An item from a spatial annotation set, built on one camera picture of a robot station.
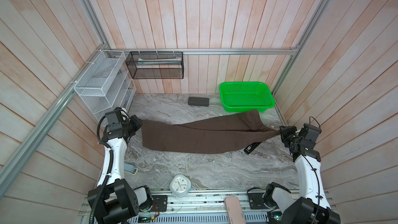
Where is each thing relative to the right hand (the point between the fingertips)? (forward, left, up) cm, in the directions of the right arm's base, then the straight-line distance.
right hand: (280, 125), depth 81 cm
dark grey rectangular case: (+31, +44, -16) cm, 56 cm away
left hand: (0, +74, +2) cm, 74 cm away
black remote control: (-7, +14, -15) cm, 21 cm away
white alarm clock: (-27, +52, -15) cm, 61 cm away
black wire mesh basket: (+43, +73, +8) cm, 85 cm away
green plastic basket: (+38, +12, -17) cm, 43 cm away
